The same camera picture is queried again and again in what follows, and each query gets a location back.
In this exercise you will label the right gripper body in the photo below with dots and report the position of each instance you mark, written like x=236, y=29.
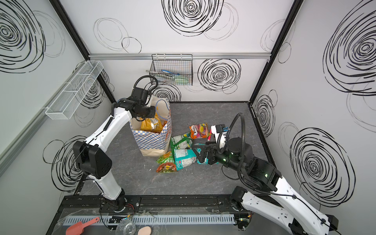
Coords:
x=207, y=151

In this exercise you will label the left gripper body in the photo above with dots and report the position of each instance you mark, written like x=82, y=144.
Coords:
x=148, y=111

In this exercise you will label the yellow snack bag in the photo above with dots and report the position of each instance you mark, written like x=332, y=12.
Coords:
x=154, y=125

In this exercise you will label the blue checkered paper bag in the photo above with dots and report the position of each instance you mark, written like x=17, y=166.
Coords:
x=153, y=135

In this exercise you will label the orange snack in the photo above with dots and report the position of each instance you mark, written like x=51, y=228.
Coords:
x=199, y=131

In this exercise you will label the green red snack bag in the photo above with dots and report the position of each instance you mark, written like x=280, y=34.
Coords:
x=166, y=163

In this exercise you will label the teal mint snack bag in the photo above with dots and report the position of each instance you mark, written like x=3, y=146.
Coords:
x=205, y=154

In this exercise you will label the green white snack bag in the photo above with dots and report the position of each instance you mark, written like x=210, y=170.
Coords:
x=183, y=141

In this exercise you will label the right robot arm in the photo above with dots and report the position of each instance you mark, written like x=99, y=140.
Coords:
x=264, y=191

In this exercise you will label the tongs in basket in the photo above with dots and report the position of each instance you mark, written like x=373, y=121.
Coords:
x=164, y=74

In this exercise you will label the beige round sponge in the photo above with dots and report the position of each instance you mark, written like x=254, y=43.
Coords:
x=147, y=230

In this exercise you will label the clear glass bowl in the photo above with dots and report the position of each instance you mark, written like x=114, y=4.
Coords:
x=126, y=227

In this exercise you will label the red plastic scoop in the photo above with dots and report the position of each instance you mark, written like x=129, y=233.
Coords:
x=78, y=228

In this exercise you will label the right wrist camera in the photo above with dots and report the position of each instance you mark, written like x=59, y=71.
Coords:
x=218, y=133

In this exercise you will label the black wire wall basket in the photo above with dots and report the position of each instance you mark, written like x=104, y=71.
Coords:
x=177, y=63

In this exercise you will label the grey slotted cable duct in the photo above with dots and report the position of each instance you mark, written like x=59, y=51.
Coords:
x=190, y=219

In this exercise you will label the clear wall shelf tray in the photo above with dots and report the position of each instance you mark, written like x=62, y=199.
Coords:
x=82, y=89

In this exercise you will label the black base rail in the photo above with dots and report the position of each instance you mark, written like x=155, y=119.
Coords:
x=145, y=203

